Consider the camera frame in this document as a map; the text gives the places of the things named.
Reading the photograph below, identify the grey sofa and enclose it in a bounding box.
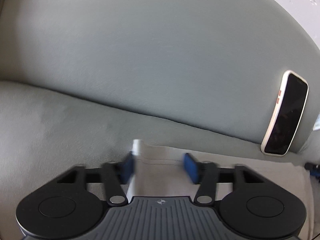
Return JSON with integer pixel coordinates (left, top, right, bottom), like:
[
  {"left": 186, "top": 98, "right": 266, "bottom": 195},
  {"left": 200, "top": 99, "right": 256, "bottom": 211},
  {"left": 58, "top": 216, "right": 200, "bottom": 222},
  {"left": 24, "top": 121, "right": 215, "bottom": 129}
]
[{"left": 0, "top": 0, "right": 320, "bottom": 210}]

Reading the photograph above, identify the white garment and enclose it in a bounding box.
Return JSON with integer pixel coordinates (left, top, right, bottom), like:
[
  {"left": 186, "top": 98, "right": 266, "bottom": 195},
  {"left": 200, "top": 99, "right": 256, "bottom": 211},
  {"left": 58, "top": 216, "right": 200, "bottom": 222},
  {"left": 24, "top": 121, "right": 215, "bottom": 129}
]
[{"left": 86, "top": 139, "right": 315, "bottom": 240}]

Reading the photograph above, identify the smartphone in white case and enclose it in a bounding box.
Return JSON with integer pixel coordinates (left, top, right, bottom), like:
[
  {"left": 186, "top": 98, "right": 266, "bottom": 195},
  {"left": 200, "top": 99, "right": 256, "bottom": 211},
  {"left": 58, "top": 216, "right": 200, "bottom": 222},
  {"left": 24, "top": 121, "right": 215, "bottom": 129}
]
[{"left": 260, "top": 70, "right": 309, "bottom": 157}]

